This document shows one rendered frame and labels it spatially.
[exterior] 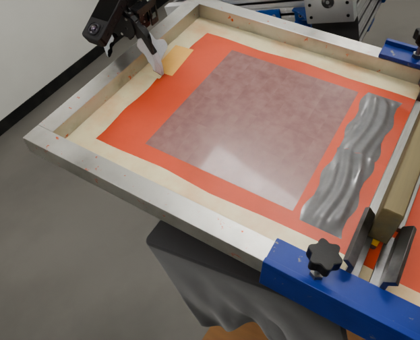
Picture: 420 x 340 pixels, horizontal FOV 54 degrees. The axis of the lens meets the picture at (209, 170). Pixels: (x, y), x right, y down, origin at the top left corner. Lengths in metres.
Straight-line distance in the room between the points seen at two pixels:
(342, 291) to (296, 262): 0.07
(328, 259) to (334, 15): 0.85
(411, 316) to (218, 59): 0.64
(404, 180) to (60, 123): 0.59
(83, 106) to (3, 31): 3.54
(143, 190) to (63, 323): 1.71
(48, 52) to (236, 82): 3.78
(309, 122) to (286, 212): 0.22
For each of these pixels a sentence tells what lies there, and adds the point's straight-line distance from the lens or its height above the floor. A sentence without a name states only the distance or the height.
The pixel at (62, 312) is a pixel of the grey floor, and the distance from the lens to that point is 2.37.
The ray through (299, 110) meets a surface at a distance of 0.85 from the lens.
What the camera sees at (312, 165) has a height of 1.15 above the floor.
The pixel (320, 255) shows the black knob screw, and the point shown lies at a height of 1.22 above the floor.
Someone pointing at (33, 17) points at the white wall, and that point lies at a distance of 4.52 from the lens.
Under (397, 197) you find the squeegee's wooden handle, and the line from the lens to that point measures 0.62.
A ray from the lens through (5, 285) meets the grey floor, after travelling 2.75.
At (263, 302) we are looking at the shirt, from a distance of 0.92.
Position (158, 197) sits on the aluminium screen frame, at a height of 1.24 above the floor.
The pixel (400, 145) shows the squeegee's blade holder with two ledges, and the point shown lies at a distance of 0.78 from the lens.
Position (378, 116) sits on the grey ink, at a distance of 0.87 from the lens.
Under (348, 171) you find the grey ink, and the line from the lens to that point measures 0.75.
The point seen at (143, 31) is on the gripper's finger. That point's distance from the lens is 0.86.
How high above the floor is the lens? 1.66
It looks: 39 degrees down
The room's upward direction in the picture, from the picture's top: 22 degrees counter-clockwise
